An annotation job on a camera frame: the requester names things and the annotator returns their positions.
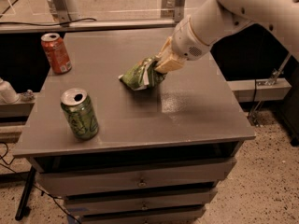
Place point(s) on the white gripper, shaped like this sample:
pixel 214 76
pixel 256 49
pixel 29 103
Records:
pixel 186 43

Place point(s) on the green jalapeno chip bag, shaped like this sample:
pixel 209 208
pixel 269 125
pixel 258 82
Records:
pixel 142 75

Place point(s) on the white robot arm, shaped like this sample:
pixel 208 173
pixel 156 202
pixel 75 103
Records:
pixel 216 19

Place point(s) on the green soda can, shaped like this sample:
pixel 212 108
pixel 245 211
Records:
pixel 78 110

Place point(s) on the orange soda can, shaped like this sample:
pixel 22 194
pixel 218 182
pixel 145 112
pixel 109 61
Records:
pixel 56 53

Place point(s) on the grey drawer cabinet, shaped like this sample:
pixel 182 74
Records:
pixel 191 116

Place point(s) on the top grey drawer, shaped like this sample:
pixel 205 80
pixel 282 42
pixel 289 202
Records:
pixel 152 176

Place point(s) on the grey drawer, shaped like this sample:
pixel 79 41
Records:
pixel 139 200
pixel 152 176
pixel 154 216

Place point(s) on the small metal fitting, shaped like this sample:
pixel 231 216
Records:
pixel 27 96

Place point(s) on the middle grey drawer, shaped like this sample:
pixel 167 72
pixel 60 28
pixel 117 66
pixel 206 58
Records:
pixel 139 200

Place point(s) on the bottom grey drawer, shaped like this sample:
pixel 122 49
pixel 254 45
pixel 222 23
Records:
pixel 154 216

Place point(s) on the white plastic bottle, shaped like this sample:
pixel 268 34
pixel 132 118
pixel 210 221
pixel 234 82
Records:
pixel 7 93

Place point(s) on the black metal leg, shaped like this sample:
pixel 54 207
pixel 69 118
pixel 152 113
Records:
pixel 29 182

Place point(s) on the right metal frame post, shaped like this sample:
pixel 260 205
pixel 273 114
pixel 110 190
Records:
pixel 179 10

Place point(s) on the metal frame post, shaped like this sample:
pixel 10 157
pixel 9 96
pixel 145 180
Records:
pixel 179 10
pixel 61 10

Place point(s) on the left metal frame post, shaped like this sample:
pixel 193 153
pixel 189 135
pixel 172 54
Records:
pixel 61 10

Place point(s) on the grey horizontal rail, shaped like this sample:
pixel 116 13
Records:
pixel 12 27

